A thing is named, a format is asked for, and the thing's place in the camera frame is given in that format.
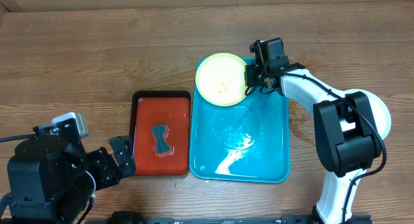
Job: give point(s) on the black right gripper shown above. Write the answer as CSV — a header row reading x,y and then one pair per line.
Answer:
x,y
259,74

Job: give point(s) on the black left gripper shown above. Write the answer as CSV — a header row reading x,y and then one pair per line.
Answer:
x,y
110,175

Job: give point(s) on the yellow plate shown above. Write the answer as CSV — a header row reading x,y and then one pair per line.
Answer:
x,y
220,79

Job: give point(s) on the hourglass green red sponge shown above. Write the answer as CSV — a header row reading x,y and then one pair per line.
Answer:
x,y
160,135

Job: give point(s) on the light blue plate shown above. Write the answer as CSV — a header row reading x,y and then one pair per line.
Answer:
x,y
380,111

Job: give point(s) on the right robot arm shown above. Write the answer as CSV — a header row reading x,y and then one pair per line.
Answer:
x,y
350,127

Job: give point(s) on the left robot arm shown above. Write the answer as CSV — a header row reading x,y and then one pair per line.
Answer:
x,y
53,179

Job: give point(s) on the red black small tray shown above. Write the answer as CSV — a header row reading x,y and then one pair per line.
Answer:
x,y
151,108

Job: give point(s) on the teal plastic tray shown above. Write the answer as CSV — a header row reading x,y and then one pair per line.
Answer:
x,y
248,141

